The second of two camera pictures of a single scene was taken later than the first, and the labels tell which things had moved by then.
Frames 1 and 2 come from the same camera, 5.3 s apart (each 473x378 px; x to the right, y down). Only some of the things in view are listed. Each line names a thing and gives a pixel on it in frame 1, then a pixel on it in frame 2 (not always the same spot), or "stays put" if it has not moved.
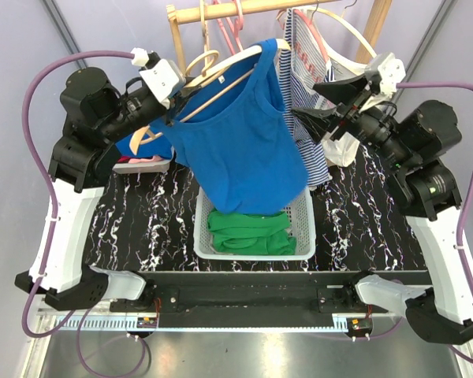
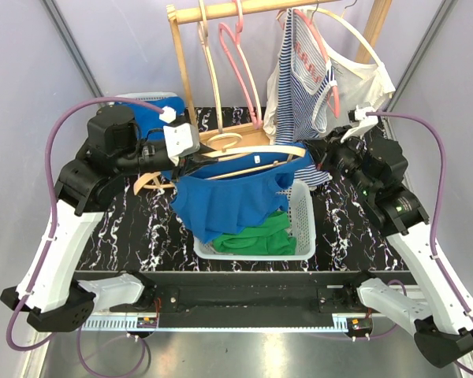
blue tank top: [232, 132] to [215, 207]
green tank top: [249, 234] stays put
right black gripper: [315, 121] to [325, 150]
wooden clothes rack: [177, 13] stays put
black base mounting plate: [258, 298] stays put
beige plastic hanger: [205, 29] stays put
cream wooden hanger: [145, 135] to [143, 182]
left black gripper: [167, 114] to [188, 162]
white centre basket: [301, 217] stays put
